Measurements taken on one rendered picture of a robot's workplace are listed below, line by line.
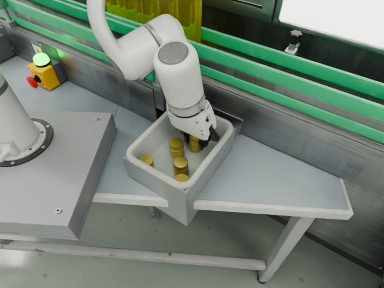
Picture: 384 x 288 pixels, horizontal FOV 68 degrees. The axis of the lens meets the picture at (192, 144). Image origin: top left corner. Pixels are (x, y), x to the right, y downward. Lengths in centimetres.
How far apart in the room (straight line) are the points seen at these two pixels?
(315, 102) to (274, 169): 19
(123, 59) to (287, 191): 47
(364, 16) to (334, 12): 6
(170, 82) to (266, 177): 37
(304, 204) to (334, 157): 13
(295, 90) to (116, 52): 38
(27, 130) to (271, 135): 58
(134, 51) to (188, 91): 11
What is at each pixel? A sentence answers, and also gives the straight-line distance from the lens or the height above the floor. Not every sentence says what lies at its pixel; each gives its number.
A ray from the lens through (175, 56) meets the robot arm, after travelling 47.
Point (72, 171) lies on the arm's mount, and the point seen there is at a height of 82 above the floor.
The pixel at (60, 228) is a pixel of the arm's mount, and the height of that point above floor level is 81.
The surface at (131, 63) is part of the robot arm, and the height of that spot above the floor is 106.
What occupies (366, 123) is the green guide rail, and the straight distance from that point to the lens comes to 68.
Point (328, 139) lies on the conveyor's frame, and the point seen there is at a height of 85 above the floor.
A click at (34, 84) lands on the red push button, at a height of 79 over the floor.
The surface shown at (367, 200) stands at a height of 47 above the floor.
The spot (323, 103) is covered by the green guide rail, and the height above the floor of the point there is 93.
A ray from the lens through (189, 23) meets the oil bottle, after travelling 74.
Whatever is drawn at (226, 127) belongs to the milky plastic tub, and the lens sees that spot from 70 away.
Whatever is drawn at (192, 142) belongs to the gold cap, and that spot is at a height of 81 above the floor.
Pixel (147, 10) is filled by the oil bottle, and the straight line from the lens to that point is 80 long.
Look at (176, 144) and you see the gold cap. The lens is 68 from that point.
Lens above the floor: 133
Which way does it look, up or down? 49 degrees down
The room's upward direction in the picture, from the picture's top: straight up
